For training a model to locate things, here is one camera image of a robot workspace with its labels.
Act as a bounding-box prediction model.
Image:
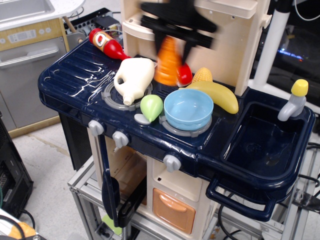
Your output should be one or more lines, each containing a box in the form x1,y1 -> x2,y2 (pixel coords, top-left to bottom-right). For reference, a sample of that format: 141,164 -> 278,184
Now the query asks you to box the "red toy sushi piece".
177,63 -> 193,87

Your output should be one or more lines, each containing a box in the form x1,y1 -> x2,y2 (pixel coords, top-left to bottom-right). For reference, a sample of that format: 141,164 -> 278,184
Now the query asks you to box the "grey right stove burner ring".
158,115 -> 213,138

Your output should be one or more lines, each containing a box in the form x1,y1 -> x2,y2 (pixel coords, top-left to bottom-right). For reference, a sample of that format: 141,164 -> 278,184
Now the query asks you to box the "cream toy kitchen upper cabinet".
120,0 -> 272,96

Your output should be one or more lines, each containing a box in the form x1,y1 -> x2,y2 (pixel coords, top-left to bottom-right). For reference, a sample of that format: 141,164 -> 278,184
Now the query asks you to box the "orange toy carrot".
154,36 -> 182,86

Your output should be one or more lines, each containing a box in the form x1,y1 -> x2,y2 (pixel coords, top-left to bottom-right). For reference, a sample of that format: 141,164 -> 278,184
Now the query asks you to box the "yellow toy banana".
180,81 -> 239,115

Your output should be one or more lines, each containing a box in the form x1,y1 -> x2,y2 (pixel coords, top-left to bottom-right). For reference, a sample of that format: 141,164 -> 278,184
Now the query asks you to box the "grey right stove knob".
163,154 -> 182,173

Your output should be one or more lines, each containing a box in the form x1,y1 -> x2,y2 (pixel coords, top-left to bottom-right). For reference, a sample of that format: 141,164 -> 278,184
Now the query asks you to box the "grey stove burner ring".
100,79 -> 153,112
158,115 -> 213,138

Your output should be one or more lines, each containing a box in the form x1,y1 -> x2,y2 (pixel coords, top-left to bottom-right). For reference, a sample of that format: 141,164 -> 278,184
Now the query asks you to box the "black computer case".
0,122 -> 34,219

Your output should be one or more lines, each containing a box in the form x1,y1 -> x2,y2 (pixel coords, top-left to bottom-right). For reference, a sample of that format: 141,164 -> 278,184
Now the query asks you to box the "red toy ketchup bottle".
88,28 -> 130,61

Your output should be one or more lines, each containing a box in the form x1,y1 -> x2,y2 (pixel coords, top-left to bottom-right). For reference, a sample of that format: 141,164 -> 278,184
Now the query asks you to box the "orange toy drawer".
152,188 -> 196,234

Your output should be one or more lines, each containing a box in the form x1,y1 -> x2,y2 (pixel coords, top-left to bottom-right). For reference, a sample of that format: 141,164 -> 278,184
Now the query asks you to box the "grey left stove burner ring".
100,79 -> 153,112

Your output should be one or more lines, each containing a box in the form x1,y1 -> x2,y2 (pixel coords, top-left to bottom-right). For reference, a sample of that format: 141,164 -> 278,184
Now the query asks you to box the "navy hanging toy spoon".
98,134 -> 120,227

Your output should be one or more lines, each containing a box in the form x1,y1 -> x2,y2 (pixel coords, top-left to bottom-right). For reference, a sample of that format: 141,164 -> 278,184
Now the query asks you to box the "wooden grey toy dishwasher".
0,0 -> 84,138

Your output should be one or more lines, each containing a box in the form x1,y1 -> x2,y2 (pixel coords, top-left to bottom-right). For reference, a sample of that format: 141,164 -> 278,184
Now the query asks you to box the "cream toy milk jug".
113,57 -> 155,106

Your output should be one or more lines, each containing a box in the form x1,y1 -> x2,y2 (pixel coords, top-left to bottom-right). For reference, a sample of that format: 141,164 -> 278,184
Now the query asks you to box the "grey stove knob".
112,131 -> 129,149
163,154 -> 182,173
88,120 -> 105,137

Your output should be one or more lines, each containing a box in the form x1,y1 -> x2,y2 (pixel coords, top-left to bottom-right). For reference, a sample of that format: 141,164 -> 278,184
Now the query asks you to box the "grey middle stove knob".
112,131 -> 129,149

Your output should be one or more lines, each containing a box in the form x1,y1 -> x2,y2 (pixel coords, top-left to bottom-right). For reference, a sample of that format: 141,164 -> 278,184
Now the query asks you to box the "light blue toy bowl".
163,89 -> 214,131

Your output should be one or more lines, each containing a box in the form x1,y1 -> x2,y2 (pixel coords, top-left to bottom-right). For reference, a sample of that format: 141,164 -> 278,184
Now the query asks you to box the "green toy pear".
140,94 -> 164,123

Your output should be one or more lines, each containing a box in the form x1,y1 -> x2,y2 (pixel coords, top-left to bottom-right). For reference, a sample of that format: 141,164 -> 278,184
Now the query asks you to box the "cream toy kitchen lower body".
87,128 -> 221,236

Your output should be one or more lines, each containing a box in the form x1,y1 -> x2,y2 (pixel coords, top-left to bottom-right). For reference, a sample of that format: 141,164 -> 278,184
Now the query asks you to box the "black toy oven door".
118,176 -> 147,228

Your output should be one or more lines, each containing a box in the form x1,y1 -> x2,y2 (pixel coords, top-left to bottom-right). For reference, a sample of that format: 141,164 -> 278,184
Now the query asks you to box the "grey toy faucet yellow cap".
277,79 -> 309,122

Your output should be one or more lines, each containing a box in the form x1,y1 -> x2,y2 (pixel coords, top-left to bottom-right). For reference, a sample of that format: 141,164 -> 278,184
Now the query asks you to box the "yellow toy corn cob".
192,67 -> 213,83

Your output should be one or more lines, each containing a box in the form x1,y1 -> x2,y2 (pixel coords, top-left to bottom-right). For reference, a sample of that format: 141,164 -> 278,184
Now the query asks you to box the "navy toy kitchen countertop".
38,41 -> 316,222

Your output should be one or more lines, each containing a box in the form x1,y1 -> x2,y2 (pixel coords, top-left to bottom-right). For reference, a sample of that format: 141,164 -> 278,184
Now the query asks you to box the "grey left stove knob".
88,120 -> 105,137

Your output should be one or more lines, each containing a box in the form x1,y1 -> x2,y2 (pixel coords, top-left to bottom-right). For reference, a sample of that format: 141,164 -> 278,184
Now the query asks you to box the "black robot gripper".
140,0 -> 217,65

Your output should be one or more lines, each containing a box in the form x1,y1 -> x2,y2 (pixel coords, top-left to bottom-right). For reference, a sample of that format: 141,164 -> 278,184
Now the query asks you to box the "aluminium frame cart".
68,145 -> 320,240

